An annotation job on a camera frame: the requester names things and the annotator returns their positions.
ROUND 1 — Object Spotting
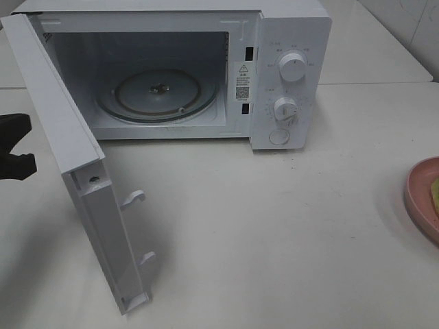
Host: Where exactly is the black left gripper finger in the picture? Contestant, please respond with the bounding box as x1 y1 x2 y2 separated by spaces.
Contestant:
0 154 37 180
0 113 32 154

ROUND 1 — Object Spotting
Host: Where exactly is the white microwave door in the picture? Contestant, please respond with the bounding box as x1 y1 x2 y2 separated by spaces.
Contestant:
1 14 150 315

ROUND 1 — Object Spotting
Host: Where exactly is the round door release button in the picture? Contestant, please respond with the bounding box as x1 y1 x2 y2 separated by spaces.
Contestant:
269 129 290 145

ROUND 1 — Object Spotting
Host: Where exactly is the white timer knob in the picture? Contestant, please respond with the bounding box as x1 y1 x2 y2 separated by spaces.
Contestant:
273 97 298 121

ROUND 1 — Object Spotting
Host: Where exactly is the pink speckled plate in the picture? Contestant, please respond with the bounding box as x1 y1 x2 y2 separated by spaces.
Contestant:
404 156 438 246

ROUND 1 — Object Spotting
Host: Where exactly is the white bread sandwich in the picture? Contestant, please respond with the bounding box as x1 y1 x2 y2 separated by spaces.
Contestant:
430 178 439 214

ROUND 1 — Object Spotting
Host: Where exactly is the glass microwave turntable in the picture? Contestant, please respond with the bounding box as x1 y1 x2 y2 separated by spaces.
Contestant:
95 60 225 123

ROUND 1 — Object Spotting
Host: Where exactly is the white microwave oven body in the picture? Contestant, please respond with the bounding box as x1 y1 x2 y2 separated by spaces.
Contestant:
8 1 331 149

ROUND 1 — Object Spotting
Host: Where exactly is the white upper power knob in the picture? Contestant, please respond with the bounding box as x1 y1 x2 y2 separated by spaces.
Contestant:
278 51 307 82

